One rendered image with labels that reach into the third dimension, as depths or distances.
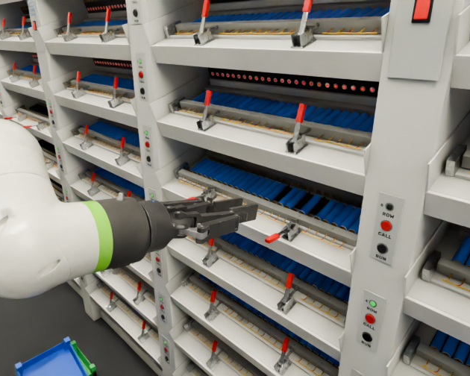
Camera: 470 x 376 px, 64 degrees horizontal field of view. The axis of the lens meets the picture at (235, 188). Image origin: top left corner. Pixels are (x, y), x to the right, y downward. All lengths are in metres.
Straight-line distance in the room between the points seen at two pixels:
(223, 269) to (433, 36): 0.74
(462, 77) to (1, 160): 0.58
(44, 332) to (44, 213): 1.72
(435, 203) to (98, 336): 1.71
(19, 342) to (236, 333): 1.27
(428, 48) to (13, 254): 0.56
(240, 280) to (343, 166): 0.46
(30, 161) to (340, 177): 0.48
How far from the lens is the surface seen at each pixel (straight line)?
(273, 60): 0.74
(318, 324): 0.90
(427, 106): 0.60
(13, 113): 2.37
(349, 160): 0.70
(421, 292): 0.72
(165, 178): 1.11
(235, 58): 0.81
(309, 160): 0.71
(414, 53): 0.60
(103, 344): 2.00
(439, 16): 0.59
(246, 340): 1.12
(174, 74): 1.08
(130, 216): 0.50
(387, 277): 0.71
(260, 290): 0.97
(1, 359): 2.11
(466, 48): 0.61
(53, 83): 1.67
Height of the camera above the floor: 1.34
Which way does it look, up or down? 22 degrees down
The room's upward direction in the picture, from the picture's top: straight up
